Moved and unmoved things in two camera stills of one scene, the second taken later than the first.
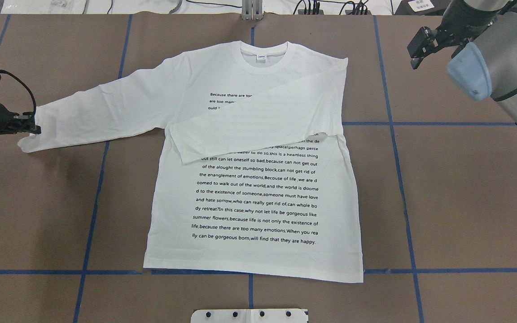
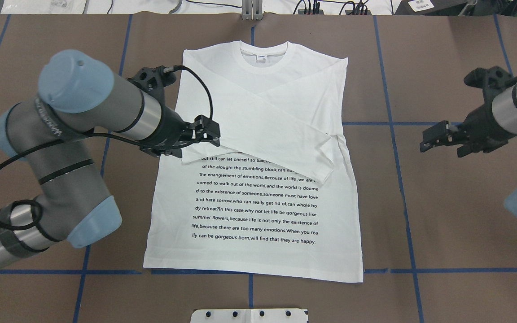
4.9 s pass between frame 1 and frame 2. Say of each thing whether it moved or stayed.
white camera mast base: stayed
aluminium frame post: stayed
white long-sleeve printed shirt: stayed
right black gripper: moved
